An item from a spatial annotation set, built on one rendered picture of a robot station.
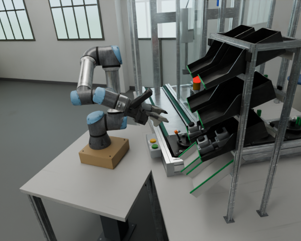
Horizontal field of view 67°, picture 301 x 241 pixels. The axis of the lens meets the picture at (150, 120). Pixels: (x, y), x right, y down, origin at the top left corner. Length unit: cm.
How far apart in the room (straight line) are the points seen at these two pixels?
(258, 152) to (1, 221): 239
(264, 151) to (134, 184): 83
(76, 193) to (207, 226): 72
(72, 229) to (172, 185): 130
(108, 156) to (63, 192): 33
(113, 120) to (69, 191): 49
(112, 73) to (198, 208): 92
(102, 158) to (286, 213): 105
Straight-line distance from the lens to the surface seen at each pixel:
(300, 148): 174
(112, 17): 500
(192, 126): 110
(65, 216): 254
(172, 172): 141
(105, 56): 145
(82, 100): 117
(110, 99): 105
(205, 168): 118
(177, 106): 208
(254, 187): 143
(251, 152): 154
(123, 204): 129
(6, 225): 275
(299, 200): 145
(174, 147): 147
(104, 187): 141
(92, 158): 155
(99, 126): 151
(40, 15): 641
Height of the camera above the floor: 180
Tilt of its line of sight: 27 degrees down
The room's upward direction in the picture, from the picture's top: 4 degrees counter-clockwise
